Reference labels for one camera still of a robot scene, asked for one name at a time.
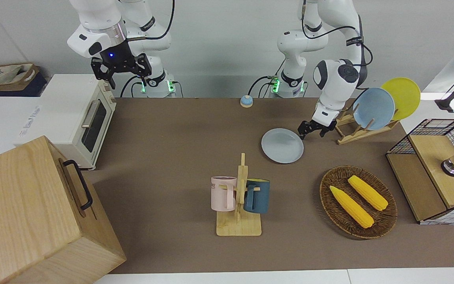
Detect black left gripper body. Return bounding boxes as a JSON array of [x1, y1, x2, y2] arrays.
[[298, 118, 337, 135]]

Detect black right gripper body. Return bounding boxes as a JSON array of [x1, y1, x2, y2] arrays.
[[90, 54, 152, 78]]

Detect gray round plate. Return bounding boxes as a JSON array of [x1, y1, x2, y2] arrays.
[[261, 128, 304, 164]]

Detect wooden plate rack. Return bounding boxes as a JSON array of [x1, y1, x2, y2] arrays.
[[335, 108, 400, 145]]

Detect light blue plate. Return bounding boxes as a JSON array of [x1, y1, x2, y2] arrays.
[[352, 88, 395, 131]]

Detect yellow plate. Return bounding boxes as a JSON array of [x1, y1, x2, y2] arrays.
[[381, 77, 421, 121]]

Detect white toaster oven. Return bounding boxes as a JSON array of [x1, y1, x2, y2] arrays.
[[14, 74, 117, 171]]

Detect teal mug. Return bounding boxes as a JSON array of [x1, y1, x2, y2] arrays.
[[244, 179, 270, 214]]

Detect yellow corn cob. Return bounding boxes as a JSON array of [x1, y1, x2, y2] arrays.
[[348, 175, 389, 211], [329, 185, 374, 229]]

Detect brown wicker basket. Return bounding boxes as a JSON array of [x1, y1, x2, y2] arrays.
[[320, 166, 398, 239]]

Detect dark blue fabric box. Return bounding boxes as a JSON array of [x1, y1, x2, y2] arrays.
[[0, 73, 48, 108]]

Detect pink mug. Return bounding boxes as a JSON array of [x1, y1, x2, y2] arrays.
[[211, 176, 237, 212]]

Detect cardboard box with bag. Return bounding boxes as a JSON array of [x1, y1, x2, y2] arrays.
[[0, 63, 40, 88]]

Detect wooden mug tree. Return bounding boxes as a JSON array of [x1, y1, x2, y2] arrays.
[[216, 153, 262, 237]]

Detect wooden drawer cabinet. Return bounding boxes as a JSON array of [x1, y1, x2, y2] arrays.
[[0, 135, 127, 284]]

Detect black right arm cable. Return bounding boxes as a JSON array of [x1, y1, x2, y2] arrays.
[[121, 0, 175, 41]]

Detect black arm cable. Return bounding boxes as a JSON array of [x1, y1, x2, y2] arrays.
[[121, 0, 175, 41], [300, 0, 373, 67]]

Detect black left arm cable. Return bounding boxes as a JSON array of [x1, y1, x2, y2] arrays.
[[300, 0, 373, 67]]

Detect black cabinet handle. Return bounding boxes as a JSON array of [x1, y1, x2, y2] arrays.
[[62, 159, 93, 211]]

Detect wire mesh wooden shelf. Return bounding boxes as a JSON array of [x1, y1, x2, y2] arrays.
[[386, 118, 454, 225]]

